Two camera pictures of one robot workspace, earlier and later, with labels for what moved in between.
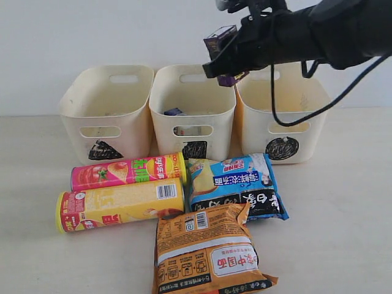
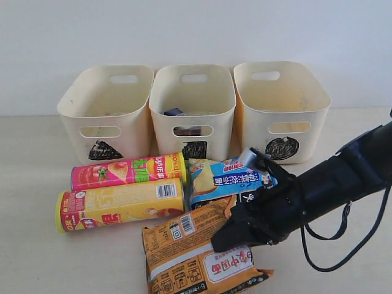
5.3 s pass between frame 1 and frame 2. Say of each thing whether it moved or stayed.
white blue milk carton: stayed
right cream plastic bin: stayed
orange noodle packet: moved
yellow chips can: stayed
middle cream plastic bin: stayed
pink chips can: stayed
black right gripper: moved
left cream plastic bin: stayed
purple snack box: moved
